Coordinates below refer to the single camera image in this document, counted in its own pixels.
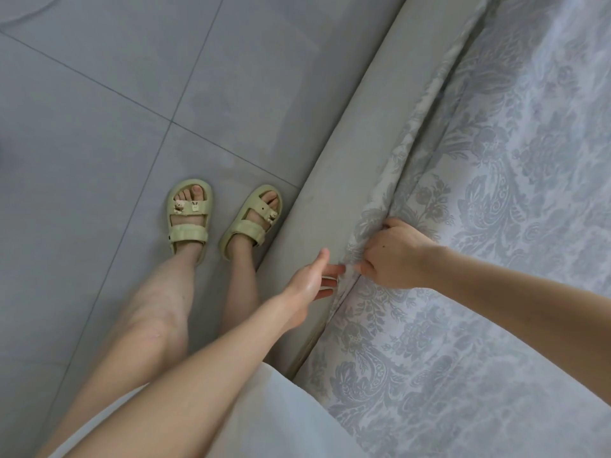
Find beige strap sandal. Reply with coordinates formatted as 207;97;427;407
164;179;215;256
218;184;284;262

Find person's left forearm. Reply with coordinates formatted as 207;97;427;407
67;298;295;458

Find person's right hand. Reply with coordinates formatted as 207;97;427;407
355;217;448;291

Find person's white shorts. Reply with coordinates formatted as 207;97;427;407
48;362;369;458

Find person's leg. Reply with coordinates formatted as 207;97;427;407
38;245;204;458
220;238;261;335

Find person's left hand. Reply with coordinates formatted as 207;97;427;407
277;247;348;333

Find person's right leg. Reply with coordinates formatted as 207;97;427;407
220;238;261;335

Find blue-grey cloth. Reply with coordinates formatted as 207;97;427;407
293;0;611;458

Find person's right forearm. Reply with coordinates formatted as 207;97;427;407
430;247;611;406

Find person's left leg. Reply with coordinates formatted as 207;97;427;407
38;245;204;458

